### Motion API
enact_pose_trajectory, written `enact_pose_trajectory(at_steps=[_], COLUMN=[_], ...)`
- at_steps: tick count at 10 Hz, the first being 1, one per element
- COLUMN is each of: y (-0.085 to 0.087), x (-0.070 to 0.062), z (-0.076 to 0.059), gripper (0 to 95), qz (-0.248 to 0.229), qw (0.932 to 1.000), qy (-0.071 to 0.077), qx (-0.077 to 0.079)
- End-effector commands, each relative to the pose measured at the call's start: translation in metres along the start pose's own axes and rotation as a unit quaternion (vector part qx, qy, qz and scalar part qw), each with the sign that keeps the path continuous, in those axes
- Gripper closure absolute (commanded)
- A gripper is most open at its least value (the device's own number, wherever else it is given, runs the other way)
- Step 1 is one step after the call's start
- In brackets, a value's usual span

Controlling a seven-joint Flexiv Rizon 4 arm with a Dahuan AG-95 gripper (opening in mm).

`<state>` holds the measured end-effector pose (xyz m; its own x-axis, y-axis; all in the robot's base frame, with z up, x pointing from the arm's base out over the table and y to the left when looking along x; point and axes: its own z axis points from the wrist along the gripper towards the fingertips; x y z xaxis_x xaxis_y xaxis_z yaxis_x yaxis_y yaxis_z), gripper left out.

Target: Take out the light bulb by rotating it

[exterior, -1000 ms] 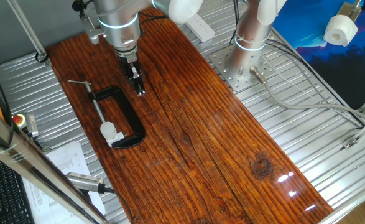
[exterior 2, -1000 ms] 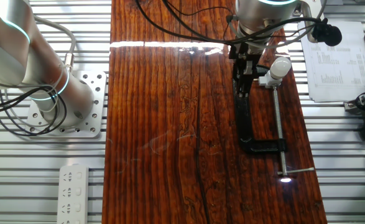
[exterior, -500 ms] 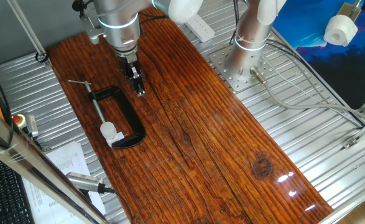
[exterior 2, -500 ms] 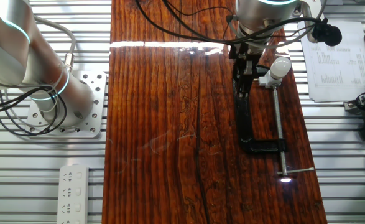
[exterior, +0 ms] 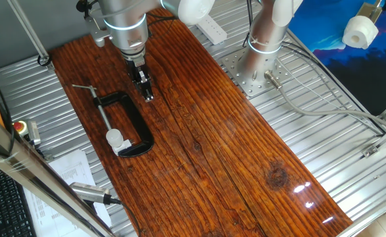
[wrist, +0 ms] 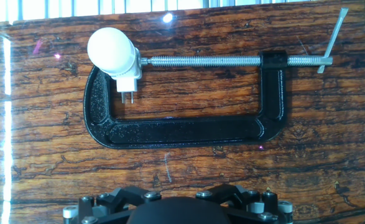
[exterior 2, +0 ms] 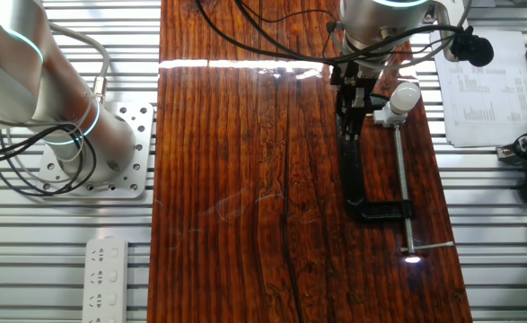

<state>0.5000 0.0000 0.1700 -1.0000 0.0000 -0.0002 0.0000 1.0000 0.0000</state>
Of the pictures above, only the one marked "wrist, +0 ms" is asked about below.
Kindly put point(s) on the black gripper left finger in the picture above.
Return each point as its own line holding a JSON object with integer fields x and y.
{"x": 107, "y": 202}

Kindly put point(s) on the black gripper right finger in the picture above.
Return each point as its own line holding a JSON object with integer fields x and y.
{"x": 250, "y": 202}

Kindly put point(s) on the white light bulb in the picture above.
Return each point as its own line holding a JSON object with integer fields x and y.
{"x": 110, "y": 49}

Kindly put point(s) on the brown wooden board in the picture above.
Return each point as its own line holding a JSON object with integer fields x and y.
{"x": 182, "y": 174}

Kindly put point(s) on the black C-clamp with steel screw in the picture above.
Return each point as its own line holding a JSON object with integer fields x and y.
{"x": 185, "y": 132}

